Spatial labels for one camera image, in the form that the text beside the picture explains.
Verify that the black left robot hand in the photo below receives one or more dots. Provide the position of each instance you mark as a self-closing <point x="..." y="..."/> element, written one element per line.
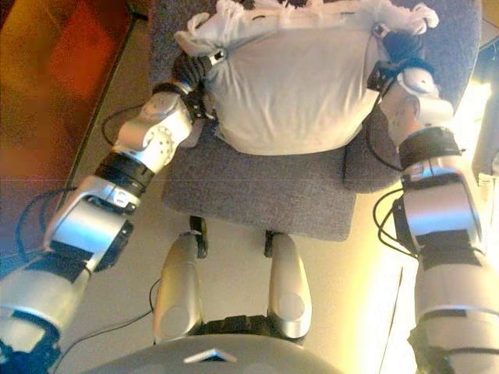
<point x="191" y="70"/>

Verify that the grey fabric armchair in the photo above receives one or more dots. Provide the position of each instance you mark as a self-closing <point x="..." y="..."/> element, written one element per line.
<point x="261" y="191"/>

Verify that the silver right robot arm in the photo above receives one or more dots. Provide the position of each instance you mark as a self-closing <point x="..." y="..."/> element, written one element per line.
<point x="436" y="206"/>

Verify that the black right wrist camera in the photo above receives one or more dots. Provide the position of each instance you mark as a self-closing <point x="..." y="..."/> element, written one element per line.
<point x="380" y="76"/>

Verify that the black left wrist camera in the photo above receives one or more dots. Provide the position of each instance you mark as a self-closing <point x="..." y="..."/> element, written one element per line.
<point x="199" y="105"/>

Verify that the silver right robot leg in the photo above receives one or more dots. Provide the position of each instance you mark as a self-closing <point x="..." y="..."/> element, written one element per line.
<point x="288" y="284"/>

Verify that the glossy dark cabinet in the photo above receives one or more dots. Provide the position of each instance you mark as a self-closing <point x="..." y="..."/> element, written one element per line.
<point x="47" y="78"/>

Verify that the white fringed cushion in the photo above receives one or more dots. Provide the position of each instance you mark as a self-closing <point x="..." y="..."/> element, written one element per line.
<point x="292" y="85"/>

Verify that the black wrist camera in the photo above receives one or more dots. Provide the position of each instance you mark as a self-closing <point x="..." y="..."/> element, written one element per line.
<point x="199" y="105"/>
<point x="380" y="76"/>

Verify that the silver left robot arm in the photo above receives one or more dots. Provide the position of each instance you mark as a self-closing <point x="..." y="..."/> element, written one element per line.
<point x="156" y="128"/>

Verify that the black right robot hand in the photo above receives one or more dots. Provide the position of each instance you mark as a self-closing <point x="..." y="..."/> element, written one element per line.
<point x="405" y="44"/>

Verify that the grey robot torso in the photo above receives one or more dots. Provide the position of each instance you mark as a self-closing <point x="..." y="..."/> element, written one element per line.
<point x="175" y="358"/>

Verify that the beige upholstered bed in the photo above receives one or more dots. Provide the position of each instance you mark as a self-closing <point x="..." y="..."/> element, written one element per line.
<point x="487" y="148"/>

